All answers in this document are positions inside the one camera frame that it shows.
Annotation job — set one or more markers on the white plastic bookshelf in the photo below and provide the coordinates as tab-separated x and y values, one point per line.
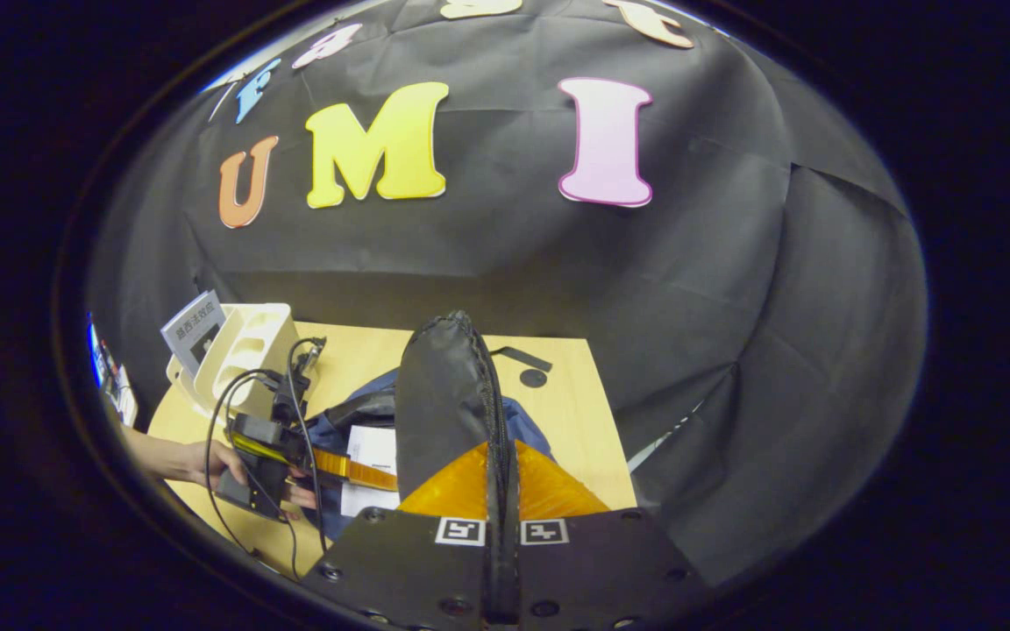
251	350

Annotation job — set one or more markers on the blue and black schoolbag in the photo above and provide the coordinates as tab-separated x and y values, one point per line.
444	394

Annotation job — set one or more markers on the colourful printed board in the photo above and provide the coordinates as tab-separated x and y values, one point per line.
115	377

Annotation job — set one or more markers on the black backdrop cloth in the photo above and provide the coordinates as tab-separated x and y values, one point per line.
558	280

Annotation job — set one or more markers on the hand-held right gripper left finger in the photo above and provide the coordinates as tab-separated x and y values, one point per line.
400	561

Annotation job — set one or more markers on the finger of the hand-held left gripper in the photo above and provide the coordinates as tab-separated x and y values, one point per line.
356	471

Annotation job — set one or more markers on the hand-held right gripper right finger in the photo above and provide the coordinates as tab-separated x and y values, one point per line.
601	561

